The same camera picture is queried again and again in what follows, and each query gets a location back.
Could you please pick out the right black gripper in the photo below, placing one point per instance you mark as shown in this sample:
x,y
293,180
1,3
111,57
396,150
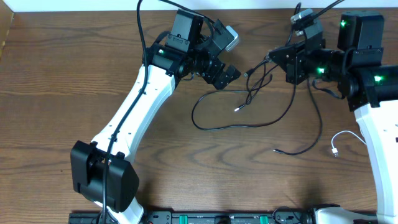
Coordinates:
x,y
292,66

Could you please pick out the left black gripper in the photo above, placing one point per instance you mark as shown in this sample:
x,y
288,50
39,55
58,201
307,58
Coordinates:
x,y
225,76

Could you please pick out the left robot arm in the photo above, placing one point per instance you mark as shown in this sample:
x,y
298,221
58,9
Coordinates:
x,y
102,169

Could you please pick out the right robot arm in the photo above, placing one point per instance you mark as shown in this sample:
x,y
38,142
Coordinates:
x,y
370,89

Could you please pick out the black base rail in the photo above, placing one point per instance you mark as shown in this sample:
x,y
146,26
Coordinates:
x,y
167,217

